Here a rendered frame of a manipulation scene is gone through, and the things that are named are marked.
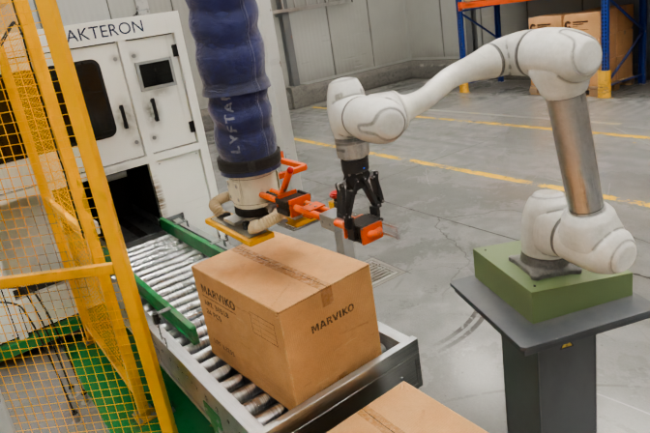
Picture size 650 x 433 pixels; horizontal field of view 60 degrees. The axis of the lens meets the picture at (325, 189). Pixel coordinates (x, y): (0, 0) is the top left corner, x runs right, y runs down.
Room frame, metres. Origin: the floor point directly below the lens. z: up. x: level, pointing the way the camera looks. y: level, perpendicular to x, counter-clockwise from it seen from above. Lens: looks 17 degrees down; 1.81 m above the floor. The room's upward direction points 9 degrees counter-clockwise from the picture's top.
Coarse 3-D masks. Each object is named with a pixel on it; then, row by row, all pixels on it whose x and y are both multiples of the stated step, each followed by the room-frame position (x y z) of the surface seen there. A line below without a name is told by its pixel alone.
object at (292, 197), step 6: (288, 192) 1.78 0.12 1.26; (294, 192) 1.79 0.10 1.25; (300, 192) 1.78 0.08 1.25; (306, 192) 1.75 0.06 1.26; (276, 198) 1.74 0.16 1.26; (282, 198) 1.75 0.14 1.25; (288, 198) 1.74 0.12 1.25; (294, 198) 1.70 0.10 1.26; (300, 198) 1.71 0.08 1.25; (306, 198) 1.72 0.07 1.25; (282, 204) 1.71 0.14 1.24; (288, 204) 1.69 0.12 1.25; (294, 204) 1.70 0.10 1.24; (300, 204) 1.71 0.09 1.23; (282, 210) 1.71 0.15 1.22; (288, 210) 1.70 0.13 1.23
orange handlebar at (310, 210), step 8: (288, 160) 2.21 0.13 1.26; (296, 168) 2.10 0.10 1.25; (304, 168) 2.12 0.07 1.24; (280, 176) 2.05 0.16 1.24; (264, 192) 1.86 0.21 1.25; (272, 200) 1.80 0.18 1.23; (296, 208) 1.68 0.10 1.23; (304, 208) 1.64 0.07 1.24; (312, 208) 1.63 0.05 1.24; (320, 208) 1.64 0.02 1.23; (328, 208) 1.62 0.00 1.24; (312, 216) 1.61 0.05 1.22; (352, 216) 1.53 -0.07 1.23; (336, 224) 1.51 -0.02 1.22; (368, 232) 1.41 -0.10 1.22; (376, 232) 1.41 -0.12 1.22
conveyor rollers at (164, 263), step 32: (160, 256) 3.23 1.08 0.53; (192, 256) 3.10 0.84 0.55; (160, 288) 2.77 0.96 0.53; (192, 288) 2.69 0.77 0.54; (160, 320) 2.40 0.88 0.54; (192, 320) 2.33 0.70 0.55; (192, 352) 2.10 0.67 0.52; (384, 352) 1.87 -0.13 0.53; (224, 384) 1.80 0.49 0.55; (256, 416) 1.60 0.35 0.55
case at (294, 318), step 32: (224, 256) 2.07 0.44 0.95; (256, 256) 2.01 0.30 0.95; (288, 256) 1.97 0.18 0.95; (320, 256) 1.92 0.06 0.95; (224, 288) 1.82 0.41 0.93; (256, 288) 1.74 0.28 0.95; (288, 288) 1.70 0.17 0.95; (320, 288) 1.67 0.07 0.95; (352, 288) 1.74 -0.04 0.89; (224, 320) 1.87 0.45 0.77; (256, 320) 1.67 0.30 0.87; (288, 320) 1.57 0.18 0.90; (320, 320) 1.64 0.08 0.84; (352, 320) 1.72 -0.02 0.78; (224, 352) 1.93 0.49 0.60; (256, 352) 1.71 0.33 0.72; (288, 352) 1.56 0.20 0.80; (320, 352) 1.63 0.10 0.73; (352, 352) 1.71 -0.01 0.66; (256, 384) 1.76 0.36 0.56; (288, 384) 1.57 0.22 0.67; (320, 384) 1.62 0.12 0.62
